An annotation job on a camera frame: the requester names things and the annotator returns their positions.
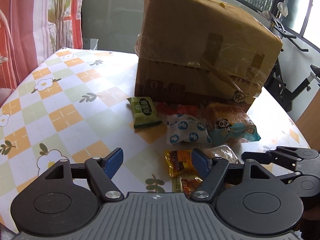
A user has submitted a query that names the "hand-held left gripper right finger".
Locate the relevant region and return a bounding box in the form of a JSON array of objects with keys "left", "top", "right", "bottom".
[{"left": 191, "top": 148, "right": 277, "bottom": 202}]

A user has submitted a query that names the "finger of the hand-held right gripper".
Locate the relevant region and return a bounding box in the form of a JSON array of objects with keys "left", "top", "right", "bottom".
[
  {"left": 266, "top": 146, "right": 320, "bottom": 160},
  {"left": 242, "top": 152, "right": 297, "bottom": 173}
]

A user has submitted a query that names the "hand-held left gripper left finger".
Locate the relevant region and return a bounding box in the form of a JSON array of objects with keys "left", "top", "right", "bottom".
[{"left": 45, "top": 147, "right": 125, "bottom": 201}]

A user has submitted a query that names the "glossy yellow snack packet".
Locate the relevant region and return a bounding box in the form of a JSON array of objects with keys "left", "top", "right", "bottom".
[{"left": 164, "top": 150, "right": 198, "bottom": 178}]

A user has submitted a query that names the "panda print bread packet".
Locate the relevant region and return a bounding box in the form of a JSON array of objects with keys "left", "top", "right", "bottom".
[{"left": 205, "top": 102, "right": 261, "bottom": 145}]

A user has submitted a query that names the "red snack packet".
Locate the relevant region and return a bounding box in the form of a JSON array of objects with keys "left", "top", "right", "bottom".
[{"left": 156, "top": 102, "right": 179, "bottom": 118}]

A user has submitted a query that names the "brown cardboard box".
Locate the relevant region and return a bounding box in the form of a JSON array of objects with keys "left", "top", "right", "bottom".
[{"left": 134, "top": 0, "right": 283, "bottom": 113}]

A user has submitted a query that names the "clear wrapped pastry packet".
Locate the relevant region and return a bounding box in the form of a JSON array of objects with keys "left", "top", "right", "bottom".
[{"left": 202, "top": 144, "right": 238, "bottom": 164}]

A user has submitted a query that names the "yellow orange labelled packet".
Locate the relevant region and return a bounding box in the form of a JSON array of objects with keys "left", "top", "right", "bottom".
[{"left": 171, "top": 176, "right": 203, "bottom": 193}]

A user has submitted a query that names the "white blue dotted packet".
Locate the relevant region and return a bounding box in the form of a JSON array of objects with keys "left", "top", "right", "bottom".
[{"left": 166, "top": 113, "right": 212, "bottom": 145}]

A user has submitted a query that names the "green snack packet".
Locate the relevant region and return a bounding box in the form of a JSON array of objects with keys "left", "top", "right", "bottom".
[{"left": 127, "top": 97, "right": 162, "bottom": 129}]

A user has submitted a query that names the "black exercise bike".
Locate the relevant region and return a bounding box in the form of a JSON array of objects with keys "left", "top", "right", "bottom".
[{"left": 260, "top": 2, "right": 320, "bottom": 113}]

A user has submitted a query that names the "white plastic bin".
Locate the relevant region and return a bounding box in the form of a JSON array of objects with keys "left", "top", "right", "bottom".
[{"left": 82, "top": 38, "right": 98, "bottom": 51}]

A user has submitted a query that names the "dark framed window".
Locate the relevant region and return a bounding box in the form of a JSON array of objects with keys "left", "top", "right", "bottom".
[{"left": 200, "top": 0, "right": 320, "bottom": 53}]

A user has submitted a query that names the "white cloth on bike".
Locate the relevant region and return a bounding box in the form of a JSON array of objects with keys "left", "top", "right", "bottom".
[{"left": 278, "top": 2, "right": 288, "bottom": 18}]

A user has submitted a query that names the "plant print curtain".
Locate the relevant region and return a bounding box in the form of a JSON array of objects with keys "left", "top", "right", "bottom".
[{"left": 0, "top": 0, "right": 84, "bottom": 90}]

